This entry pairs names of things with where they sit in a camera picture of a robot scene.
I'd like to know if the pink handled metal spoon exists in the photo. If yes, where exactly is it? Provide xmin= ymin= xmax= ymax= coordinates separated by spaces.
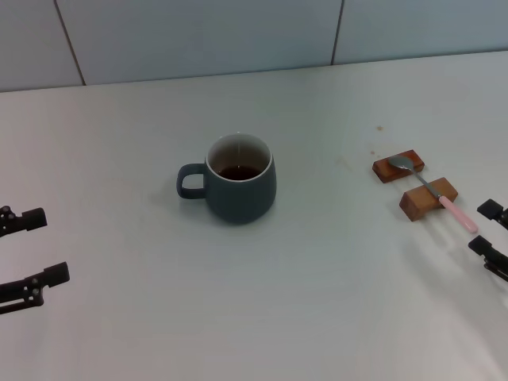
xmin=387 ymin=155 xmax=479 ymax=235

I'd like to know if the grey ceramic cup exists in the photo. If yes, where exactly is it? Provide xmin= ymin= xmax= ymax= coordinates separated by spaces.
xmin=176 ymin=133 xmax=278 ymax=226

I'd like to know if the light notched wooden block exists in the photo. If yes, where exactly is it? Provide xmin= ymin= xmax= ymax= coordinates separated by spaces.
xmin=398 ymin=177 xmax=460 ymax=222

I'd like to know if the dark flat wooden block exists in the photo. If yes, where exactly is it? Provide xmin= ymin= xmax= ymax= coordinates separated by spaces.
xmin=371 ymin=148 xmax=426 ymax=184

